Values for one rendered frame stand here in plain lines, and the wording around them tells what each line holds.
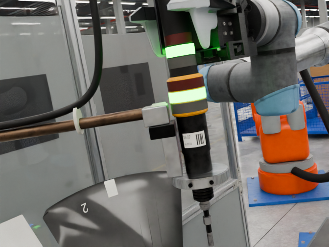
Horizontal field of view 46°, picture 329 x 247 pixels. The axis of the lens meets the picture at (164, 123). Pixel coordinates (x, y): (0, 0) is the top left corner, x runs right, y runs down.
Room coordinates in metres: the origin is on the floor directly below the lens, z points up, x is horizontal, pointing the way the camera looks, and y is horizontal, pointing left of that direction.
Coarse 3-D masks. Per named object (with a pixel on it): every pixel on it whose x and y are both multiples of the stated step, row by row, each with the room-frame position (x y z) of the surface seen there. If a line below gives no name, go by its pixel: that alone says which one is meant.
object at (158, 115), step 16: (144, 112) 0.45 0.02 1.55; (160, 112) 0.45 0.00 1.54; (160, 128) 0.44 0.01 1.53; (176, 128) 0.47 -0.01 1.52; (176, 144) 0.45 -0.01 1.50; (176, 160) 0.45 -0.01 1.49; (176, 176) 0.45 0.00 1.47; (192, 176) 0.44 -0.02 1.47; (208, 176) 0.43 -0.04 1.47; (224, 176) 0.43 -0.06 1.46
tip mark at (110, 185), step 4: (108, 180) 0.62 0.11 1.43; (112, 180) 0.62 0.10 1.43; (108, 184) 0.62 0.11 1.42; (112, 184) 0.62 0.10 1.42; (108, 188) 0.61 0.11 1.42; (112, 188) 0.61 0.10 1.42; (116, 188) 0.61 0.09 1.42; (108, 192) 0.60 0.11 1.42; (112, 192) 0.60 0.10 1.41; (116, 192) 0.60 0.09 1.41; (108, 196) 0.60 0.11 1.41; (112, 196) 0.60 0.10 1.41
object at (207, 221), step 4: (204, 212) 0.46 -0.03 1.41; (208, 212) 0.46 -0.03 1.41; (204, 216) 0.46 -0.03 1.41; (208, 216) 0.46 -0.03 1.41; (204, 220) 0.45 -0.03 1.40; (208, 220) 0.45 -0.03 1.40; (208, 224) 0.45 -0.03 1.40; (208, 228) 0.46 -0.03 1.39; (208, 232) 0.46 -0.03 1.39; (208, 236) 0.46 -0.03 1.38; (212, 236) 0.46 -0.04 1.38; (208, 240) 0.46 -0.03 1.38; (212, 240) 0.46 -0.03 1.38; (212, 244) 0.46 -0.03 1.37
